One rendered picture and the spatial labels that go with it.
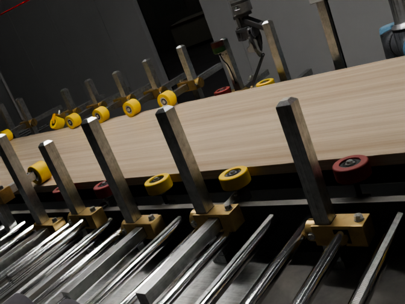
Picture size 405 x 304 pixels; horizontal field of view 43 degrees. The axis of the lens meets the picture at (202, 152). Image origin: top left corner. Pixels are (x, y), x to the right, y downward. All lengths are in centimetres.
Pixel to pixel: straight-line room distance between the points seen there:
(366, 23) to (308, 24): 58
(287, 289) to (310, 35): 422
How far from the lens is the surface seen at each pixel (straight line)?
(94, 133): 140
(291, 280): 118
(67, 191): 163
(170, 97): 242
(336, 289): 111
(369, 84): 171
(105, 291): 125
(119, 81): 287
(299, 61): 535
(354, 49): 507
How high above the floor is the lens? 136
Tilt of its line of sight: 17 degrees down
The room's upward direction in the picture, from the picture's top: 22 degrees counter-clockwise
